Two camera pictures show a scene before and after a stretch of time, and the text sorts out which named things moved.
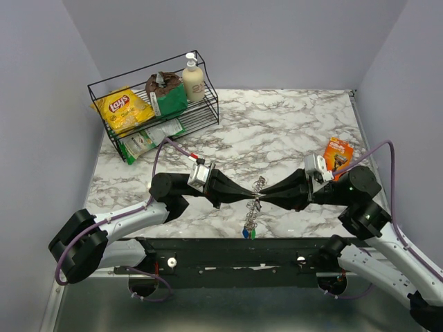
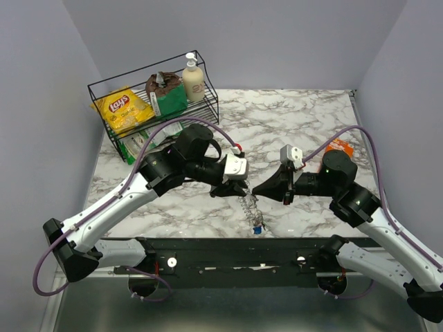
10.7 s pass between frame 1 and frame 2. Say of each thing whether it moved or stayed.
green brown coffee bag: stayed
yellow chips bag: stayed
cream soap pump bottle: stayed
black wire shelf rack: stayed
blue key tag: moved
